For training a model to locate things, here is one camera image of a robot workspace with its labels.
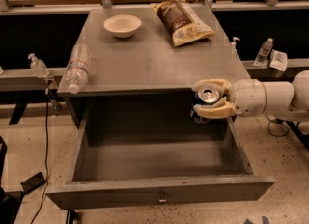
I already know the hand sanitizer pump bottle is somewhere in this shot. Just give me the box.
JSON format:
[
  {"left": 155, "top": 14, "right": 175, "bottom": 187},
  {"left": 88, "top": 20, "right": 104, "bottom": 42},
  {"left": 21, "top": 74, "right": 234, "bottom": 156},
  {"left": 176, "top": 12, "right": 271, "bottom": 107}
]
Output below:
[{"left": 28, "top": 53, "right": 49, "bottom": 78}]

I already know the open grey top drawer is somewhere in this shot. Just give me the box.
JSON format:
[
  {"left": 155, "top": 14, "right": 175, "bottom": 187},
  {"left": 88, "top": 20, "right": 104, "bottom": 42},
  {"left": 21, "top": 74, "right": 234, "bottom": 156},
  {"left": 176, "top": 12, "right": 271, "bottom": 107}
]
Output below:
[{"left": 47, "top": 93, "right": 274, "bottom": 210}]

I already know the black cable loop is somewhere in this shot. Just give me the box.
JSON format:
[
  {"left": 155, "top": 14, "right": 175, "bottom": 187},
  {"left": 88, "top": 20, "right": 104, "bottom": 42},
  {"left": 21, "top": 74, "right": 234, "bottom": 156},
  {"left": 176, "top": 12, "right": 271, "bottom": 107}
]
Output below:
[{"left": 266, "top": 115, "right": 309, "bottom": 138}]

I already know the brass drawer knob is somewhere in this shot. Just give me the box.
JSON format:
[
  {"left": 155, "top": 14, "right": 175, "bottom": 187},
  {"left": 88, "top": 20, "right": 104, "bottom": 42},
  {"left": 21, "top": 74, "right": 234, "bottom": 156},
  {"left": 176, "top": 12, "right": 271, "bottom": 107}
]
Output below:
[{"left": 158, "top": 193, "right": 168, "bottom": 204}]

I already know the black cable on floor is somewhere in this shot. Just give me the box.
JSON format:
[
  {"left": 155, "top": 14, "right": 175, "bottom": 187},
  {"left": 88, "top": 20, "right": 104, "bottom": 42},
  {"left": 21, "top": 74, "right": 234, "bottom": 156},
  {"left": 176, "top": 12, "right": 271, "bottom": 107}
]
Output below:
[{"left": 29, "top": 87, "right": 52, "bottom": 224}]

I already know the small pump bottle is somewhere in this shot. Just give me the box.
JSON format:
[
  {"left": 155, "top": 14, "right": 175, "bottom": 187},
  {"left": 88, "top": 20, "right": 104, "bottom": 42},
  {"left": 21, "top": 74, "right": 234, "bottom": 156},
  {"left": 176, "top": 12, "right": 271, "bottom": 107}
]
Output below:
[{"left": 231, "top": 37, "right": 240, "bottom": 54}]

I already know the white packet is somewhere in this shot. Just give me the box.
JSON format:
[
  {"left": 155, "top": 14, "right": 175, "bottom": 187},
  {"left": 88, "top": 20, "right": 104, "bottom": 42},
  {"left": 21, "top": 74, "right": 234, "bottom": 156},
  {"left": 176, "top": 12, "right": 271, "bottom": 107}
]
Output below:
[{"left": 269, "top": 50, "right": 288, "bottom": 71}]

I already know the black power adapter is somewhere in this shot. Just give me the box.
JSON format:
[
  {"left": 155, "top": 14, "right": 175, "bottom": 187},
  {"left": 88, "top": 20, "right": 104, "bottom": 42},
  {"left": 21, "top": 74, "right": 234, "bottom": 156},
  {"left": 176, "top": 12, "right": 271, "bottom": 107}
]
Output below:
[{"left": 21, "top": 172, "right": 46, "bottom": 194}]

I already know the blue pepsi can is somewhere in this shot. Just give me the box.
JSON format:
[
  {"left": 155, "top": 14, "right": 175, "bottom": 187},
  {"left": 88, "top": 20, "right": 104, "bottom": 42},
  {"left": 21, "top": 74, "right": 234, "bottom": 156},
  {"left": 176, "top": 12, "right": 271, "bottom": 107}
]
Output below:
[{"left": 190, "top": 85, "right": 221, "bottom": 125}]

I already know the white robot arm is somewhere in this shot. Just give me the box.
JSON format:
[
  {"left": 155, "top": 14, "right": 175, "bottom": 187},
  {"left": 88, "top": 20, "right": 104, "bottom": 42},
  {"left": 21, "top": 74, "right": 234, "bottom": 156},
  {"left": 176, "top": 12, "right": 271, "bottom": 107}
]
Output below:
[{"left": 190, "top": 70, "right": 309, "bottom": 124}]

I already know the grey cabinet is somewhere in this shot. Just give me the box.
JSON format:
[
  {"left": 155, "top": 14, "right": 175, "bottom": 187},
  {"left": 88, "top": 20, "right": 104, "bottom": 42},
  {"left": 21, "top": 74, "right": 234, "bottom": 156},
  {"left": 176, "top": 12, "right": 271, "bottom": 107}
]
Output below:
[{"left": 56, "top": 6, "right": 256, "bottom": 129}]

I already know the small water bottle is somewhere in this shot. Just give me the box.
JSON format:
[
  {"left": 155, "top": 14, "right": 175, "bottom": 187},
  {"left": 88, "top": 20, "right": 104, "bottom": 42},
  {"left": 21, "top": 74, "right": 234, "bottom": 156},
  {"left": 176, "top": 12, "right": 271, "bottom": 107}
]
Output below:
[{"left": 253, "top": 38, "right": 273, "bottom": 66}]

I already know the brown chip bag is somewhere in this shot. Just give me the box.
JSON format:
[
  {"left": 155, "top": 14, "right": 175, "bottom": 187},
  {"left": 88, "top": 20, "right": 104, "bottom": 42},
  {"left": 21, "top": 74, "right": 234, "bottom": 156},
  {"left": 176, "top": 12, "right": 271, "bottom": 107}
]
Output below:
[{"left": 152, "top": 0, "right": 215, "bottom": 47}]

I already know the white paper bowl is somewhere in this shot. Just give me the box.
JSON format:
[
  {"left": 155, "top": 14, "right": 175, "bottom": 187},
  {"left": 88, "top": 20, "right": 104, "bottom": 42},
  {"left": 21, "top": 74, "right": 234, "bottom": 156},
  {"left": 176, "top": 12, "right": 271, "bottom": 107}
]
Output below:
[{"left": 103, "top": 14, "right": 142, "bottom": 39}]

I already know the clear plastic water bottle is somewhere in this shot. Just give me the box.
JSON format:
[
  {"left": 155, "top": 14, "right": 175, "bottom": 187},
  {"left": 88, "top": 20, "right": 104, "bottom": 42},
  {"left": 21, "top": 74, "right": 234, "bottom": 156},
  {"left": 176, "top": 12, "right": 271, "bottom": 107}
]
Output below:
[{"left": 65, "top": 43, "right": 92, "bottom": 94}]

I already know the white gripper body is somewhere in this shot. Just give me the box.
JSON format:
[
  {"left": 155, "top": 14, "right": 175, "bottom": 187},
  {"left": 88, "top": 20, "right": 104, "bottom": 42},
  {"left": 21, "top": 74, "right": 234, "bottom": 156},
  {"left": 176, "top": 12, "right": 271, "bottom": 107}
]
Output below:
[{"left": 229, "top": 79, "right": 266, "bottom": 117}]

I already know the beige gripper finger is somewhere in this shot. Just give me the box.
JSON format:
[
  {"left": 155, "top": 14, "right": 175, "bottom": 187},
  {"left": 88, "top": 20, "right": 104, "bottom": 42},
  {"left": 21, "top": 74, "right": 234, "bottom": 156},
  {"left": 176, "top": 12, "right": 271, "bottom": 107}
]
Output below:
[
  {"left": 191, "top": 79, "right": 231, "bottom": 99},
  {"left": 193, "top": 98, "right": 239, "bottom": 119}
]

